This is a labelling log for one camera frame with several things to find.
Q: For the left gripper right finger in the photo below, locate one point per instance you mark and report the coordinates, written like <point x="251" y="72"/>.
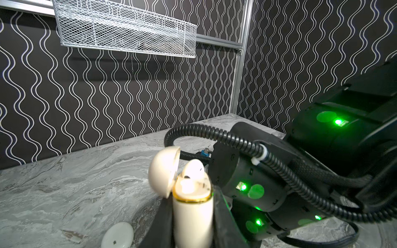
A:
<point x="226" y="231"/>

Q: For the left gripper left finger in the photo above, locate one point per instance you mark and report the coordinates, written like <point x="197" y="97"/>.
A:
<point x="160" y="234"/>

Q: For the white round charging case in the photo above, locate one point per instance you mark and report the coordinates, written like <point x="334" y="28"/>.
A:
<point x="120" y="235"/>

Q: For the beige charging case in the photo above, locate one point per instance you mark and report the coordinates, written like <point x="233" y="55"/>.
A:
<point x="193" y="202"/>

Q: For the beige earbud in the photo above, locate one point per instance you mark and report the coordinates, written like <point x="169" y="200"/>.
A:
<point x="194" y="170"/>

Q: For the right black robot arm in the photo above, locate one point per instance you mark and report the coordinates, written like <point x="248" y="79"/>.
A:
<point x="335" y="169"/>

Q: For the white wire mesh basket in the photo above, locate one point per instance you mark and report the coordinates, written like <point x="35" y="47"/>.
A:
<point x="106" y="25"/>

